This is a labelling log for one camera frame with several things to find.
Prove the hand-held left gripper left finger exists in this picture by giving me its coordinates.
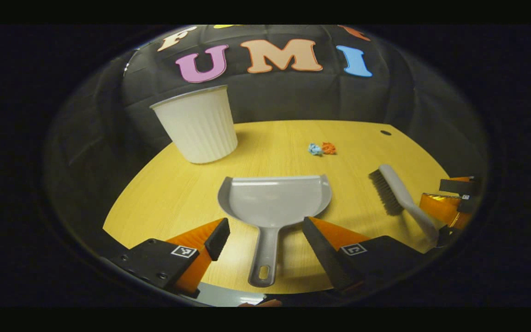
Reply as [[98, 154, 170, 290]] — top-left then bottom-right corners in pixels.
[[109, 218, 230, 299]]

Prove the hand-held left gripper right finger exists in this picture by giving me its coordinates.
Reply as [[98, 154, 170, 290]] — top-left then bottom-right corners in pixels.
[[302, 216, 432, 296]]

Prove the small grey broom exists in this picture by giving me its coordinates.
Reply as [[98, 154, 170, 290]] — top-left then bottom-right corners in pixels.
[[369, 164, 450, 247]]

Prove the grey plastic dustpan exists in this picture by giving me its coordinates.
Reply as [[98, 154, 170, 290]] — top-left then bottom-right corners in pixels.
[[218, 174, 332, 288]]

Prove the white ribbed garbage bin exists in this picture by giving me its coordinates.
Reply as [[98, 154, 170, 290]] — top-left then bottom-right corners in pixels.
[[150, 85, 238, 164]]

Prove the yellow wooden desktop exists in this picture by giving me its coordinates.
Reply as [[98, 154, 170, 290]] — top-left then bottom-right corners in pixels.
[[103, 120, 453, 295]]

